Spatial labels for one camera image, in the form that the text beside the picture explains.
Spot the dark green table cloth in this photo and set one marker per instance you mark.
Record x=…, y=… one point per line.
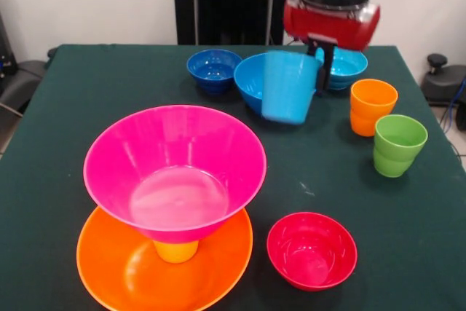
x=400, y=252

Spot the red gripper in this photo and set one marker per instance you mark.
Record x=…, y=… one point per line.
x=327, y=25

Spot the small crimson bowl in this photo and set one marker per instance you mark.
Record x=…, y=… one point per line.
x=313, y=252

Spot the small light blue bowl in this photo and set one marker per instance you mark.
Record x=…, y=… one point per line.
x=347, y=67

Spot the orange cup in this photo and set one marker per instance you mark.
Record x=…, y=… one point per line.
x=367, y=114

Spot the black equipment box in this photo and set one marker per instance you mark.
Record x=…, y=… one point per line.
x=5, y=59

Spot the black stand base with knob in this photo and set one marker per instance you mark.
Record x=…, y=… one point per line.
x=444, y=85

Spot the green cup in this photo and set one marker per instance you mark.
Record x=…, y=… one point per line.
x=397, y=158

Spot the blue cup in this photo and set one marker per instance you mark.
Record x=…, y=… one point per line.
x=287, y=89

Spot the large orange bowl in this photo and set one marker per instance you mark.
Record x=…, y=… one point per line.
x=109, y=274

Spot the yellow cup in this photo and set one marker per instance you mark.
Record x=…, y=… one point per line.
x=176, y=252

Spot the medium blue bowl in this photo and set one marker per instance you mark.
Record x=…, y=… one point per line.
x=249, y=81

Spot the large magenta bowl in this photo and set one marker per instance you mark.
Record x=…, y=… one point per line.
x=174, y=150

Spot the small dark blue bowl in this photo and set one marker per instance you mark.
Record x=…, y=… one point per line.
x=215, y=74

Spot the dark grey stand base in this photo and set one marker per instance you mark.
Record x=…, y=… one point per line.
x=25, y=78

